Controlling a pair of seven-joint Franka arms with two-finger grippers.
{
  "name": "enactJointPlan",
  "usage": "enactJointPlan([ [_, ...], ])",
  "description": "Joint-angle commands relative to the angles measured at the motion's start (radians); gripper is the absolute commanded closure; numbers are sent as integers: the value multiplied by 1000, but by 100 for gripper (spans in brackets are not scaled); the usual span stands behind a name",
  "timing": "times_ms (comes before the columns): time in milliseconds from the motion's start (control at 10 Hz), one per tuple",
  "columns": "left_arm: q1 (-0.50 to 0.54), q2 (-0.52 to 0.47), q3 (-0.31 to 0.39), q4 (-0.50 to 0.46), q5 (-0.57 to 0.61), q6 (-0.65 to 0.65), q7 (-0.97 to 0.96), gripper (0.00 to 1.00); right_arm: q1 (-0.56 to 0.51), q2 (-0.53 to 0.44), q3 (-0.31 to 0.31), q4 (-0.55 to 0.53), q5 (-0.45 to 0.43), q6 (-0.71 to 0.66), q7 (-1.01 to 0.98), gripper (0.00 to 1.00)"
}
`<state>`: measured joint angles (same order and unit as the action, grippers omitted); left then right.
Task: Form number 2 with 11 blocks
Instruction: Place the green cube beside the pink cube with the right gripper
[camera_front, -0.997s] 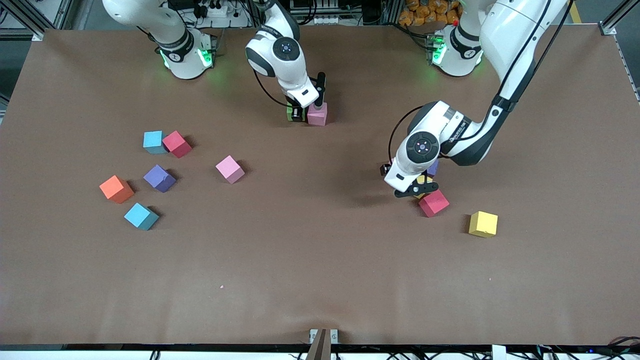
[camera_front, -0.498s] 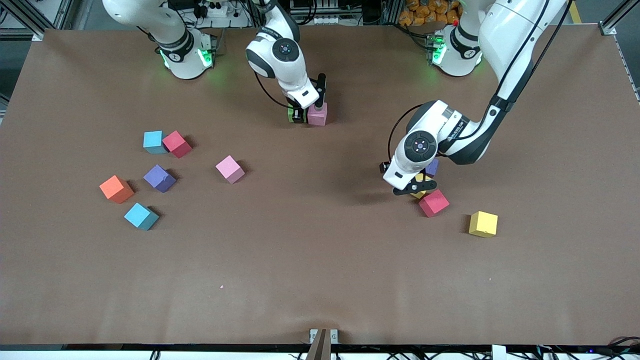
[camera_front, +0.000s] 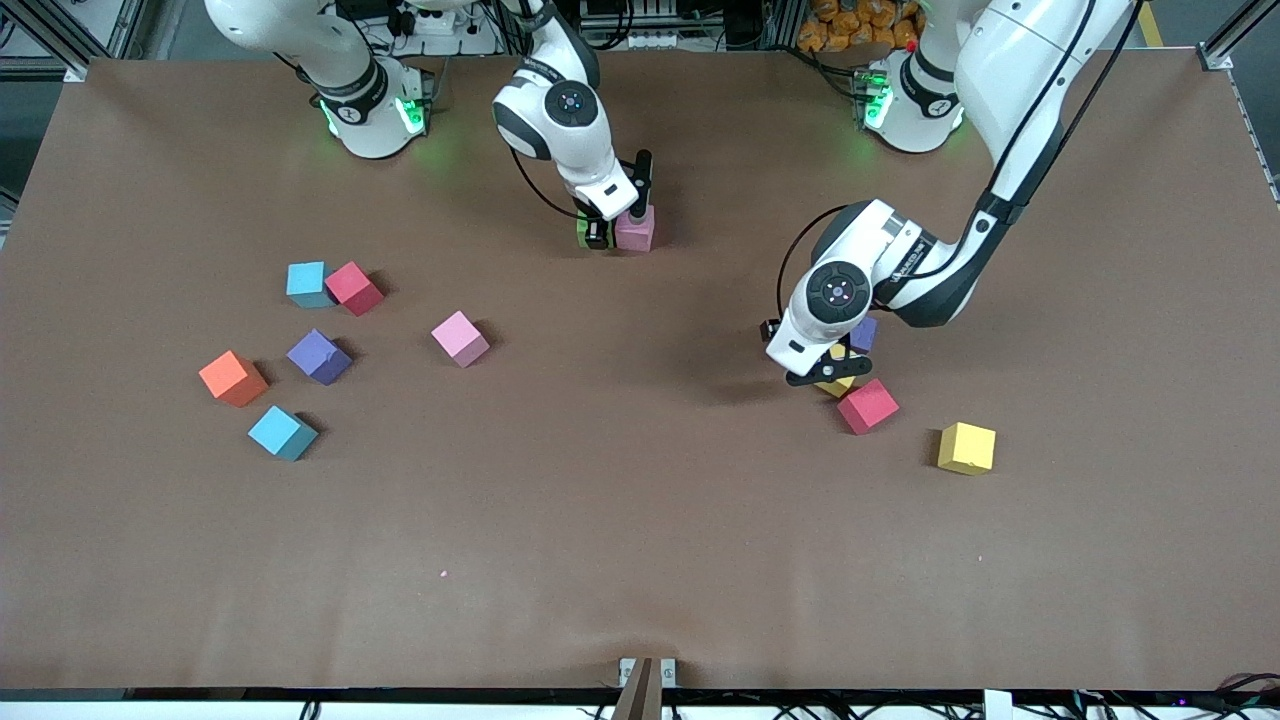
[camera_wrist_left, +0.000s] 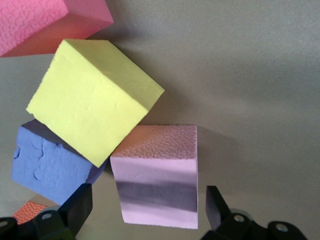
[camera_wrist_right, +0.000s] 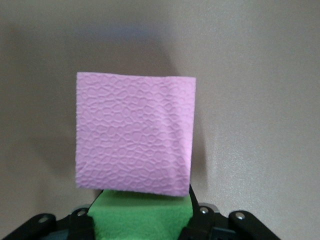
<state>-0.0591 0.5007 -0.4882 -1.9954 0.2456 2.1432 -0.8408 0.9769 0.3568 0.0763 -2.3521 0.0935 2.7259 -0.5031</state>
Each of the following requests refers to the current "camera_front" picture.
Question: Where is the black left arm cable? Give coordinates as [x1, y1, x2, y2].
[760, 203, 853, 341]

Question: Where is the white table frame rail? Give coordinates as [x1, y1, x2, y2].
[0, 688, 1280, 720]

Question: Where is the aluminium frame post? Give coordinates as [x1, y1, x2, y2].
[765, 0, 809, 51]

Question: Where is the yellow foam cube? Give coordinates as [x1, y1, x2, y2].
[814, 344, 859, 399]
[937, 421, 997, 476]

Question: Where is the bag of orange items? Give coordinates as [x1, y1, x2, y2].
[797, 0, 923, 53]

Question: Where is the metal bracket plate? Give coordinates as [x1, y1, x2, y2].
[618, 657, 677, 689]

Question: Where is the red foam cube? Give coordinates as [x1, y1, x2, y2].
[325, 261, 385, 318]
[837, 378, 900, 436]

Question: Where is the cyan foam cube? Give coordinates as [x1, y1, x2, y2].
[286, 261, 336, 309]
[247, 404, 320, 462]

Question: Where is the white power strip with plugs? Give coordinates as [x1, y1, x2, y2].
[385, 0, 499, 56]

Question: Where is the pink foam cube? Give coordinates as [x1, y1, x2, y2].
[431, 310, 492, 370]
[614, 205, 657, 253]

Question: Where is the aluminium frame profile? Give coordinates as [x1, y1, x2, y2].
[1198, 0, 1280, 206]
[0, 0, 151, 83]

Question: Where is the grey camera pole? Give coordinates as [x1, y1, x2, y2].
[610, 657, 666, 720]

